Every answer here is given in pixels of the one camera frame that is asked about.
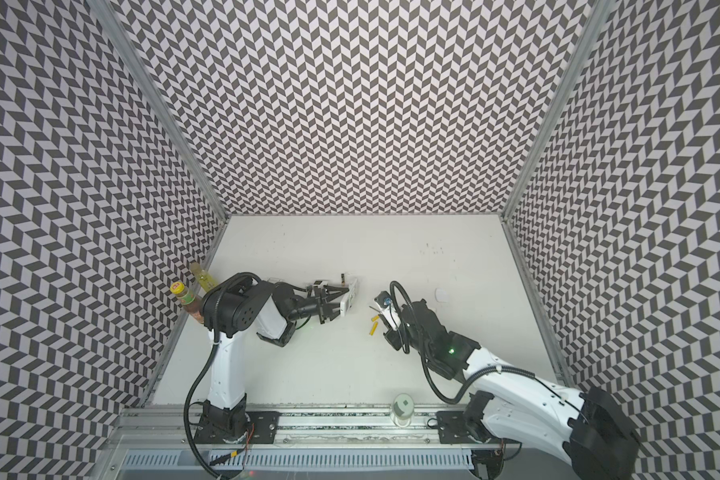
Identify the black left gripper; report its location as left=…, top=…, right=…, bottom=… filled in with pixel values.
left=288, top=287, right=353, bottom=327

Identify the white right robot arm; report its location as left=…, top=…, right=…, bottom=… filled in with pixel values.
left=374, top=281, right=641, bottom=479

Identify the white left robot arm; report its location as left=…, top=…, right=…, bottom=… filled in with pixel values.
left=183, top=272, right=359, bottom=444

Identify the yellow-green drink bottle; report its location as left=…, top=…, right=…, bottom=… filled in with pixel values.
left=189, top=262, right=218, bottom=292

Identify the red tea bottle yellow cap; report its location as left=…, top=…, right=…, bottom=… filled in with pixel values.
left=170, top=281, right=204, bottom=325

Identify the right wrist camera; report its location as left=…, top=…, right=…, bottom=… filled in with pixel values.
left=374, top=291, right=400, bottom=331

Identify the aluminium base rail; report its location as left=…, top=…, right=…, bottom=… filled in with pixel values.
left=119, top=407, right=517, bottom=451

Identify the aluminium left corner post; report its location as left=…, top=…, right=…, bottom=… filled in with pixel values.
left=87, top=0, right=229, bottom=220

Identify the aluminium corner post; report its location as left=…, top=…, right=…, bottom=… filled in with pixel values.
left=87, top=0, right=229, bottom=220
left=501, top=0, right=616, bottom=224

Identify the aluminium right corner post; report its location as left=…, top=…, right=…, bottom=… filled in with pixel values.
left=501, top=0, right=616, bottom=224

